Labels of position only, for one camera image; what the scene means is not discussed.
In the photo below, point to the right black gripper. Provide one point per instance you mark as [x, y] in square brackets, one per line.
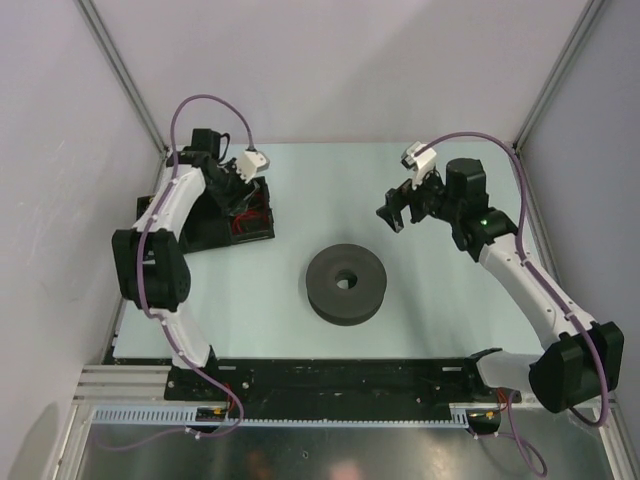
[398, 199]

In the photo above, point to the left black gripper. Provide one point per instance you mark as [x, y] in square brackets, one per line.
[234, 200]

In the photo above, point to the dark grey perforated spool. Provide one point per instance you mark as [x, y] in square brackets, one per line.
[345, 284]

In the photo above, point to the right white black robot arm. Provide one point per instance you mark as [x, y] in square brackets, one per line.
[581, 357]

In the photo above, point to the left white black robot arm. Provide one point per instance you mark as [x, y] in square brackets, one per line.
[152, 271]

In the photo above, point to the black compartment tray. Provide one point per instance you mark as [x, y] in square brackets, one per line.
[240, 220]

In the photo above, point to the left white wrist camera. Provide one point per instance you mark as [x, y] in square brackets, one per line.
[251, 162]

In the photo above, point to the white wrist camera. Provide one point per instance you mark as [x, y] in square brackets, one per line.
[251, 162]
[419, 157]

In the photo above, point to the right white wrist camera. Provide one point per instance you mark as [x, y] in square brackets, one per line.
[419, 157]

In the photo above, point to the aluminium frame rail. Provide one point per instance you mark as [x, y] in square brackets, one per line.
[117, 384]

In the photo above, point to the grey slotted cable duct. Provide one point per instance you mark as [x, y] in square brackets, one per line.
[182, 416]

